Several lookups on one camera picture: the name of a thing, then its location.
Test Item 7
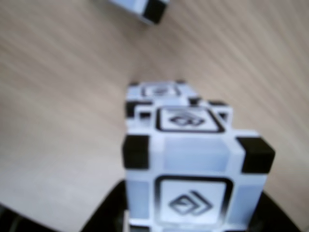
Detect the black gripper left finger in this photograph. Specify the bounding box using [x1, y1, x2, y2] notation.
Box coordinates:
[81, 180, 129, 232]

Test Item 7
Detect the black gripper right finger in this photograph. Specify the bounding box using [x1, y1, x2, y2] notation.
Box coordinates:
[247, 190, 300, 232]

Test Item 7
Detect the white cube with diamonds symbol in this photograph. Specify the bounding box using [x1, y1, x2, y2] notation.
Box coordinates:
[122, 99, 276, 232]

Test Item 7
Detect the white cube with zigzag symbol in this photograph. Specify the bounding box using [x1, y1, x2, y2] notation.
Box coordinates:
[125, 80, 202, 121]

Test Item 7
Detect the white cube with crossed symbol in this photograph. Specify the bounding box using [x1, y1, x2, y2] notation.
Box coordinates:
[107, 0, 171, 25]

